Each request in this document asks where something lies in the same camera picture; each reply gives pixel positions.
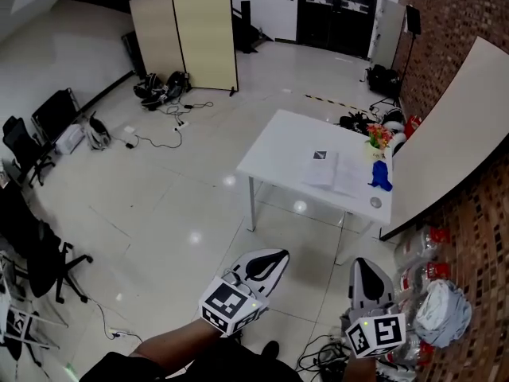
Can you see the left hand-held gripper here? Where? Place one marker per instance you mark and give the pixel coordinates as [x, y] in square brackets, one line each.
[222, 302]

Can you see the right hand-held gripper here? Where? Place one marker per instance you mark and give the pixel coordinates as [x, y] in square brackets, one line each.
[378, 332]

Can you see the paper booklet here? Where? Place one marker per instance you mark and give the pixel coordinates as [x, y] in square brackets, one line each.
[322, 169]

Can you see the person's left forearm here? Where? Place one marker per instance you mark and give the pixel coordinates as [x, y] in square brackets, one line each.
[179, 344]

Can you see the person's right forearm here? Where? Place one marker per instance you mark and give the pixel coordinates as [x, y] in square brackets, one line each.
[362, 370]

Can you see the person's black clothing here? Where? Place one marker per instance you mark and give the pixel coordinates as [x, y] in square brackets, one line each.
[222, 362]

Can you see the grey white cloth bundle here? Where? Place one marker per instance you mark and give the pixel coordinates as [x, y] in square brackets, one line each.
[441, 313]

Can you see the person's black shoe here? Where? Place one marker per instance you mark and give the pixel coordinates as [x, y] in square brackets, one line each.
[270, 350]

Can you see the pile of red-labelled water bottles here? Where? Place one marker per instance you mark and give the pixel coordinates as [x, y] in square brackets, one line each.
[417, 261]

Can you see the white power strip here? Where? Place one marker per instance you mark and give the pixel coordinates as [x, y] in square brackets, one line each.
[118, 333]
[181, 125]

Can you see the small round grey disc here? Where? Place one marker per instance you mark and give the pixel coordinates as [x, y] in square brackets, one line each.
[375, 203]

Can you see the blue cloth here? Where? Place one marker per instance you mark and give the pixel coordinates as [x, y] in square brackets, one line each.
[381, 175]

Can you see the green floor tape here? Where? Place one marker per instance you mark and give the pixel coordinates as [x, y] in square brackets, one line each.
[70, 368]

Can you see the white table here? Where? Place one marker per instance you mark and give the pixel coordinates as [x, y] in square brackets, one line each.
[278, 145]

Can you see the artificial flowers in white vase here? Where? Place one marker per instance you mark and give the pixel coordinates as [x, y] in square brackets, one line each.
[378, 137]

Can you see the black office chair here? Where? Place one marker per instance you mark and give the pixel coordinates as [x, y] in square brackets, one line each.
[36, 245]
[24, 145]

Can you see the white square floor plate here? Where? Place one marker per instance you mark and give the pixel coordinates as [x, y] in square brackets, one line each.
[130, 129]

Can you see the white metal stool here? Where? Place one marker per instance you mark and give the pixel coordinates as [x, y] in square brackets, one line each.
[20, 324]

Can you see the red bag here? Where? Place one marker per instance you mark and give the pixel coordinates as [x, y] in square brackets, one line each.
[413, 127]

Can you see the large white leaning board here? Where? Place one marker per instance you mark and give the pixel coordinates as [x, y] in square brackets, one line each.
[445, 133]

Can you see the pile of black equipment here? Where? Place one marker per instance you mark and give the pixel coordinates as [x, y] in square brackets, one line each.
[356, 122]

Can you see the grey black backpack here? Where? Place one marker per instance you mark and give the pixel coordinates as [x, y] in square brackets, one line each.
[97, 131]

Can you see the white box device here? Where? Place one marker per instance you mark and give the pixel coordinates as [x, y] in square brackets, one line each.
[69, 139]

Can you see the pile of black backpacks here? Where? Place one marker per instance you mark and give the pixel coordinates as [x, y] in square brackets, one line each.
[159, 88]

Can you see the black equipment bag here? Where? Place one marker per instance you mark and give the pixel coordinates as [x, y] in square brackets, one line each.
[381, 80]

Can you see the beige folding partition screen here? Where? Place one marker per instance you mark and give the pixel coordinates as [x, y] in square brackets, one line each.
[203, 34]

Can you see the black tower speaker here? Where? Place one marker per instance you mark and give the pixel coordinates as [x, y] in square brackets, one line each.
[245, 26]

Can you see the white standing panel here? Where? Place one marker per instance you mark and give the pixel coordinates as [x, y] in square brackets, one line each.
[387, 34]

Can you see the black double door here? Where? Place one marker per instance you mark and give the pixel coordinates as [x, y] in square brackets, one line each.
[338, 14]

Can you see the black tripod stand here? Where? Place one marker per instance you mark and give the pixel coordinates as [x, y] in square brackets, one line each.
[413, 18]

